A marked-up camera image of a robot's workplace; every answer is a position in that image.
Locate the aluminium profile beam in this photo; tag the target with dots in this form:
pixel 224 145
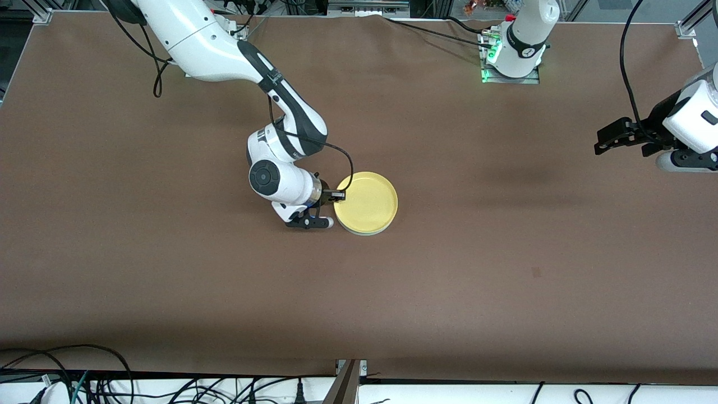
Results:
pixel 343 388

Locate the aluminium corner bracket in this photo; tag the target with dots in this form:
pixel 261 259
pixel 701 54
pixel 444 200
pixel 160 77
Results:
pixel 42 17
pixel 686 29

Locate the yellow plate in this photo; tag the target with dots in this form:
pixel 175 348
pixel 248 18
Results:
pixel 366 202

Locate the pale green plate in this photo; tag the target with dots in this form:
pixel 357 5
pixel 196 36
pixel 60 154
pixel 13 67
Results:
pixel 366 234

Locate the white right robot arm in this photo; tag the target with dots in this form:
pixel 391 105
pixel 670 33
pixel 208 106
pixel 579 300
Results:
pixel 196 39

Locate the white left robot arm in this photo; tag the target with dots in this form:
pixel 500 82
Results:
pixel 527 33

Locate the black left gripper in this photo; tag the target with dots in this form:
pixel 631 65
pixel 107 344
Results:
pixel 655 125

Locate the brown table cover cloth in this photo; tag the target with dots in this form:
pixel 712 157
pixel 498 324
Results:
pixel 359 308

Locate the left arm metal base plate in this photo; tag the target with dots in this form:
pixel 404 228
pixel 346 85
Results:
pixel 510 80

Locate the grey metal rail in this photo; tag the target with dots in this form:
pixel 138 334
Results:
pixel 364 7

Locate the small metal bracket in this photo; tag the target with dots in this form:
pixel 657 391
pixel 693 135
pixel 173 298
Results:
pixel 363 366

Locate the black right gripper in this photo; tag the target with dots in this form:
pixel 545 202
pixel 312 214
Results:
pixel 327 196

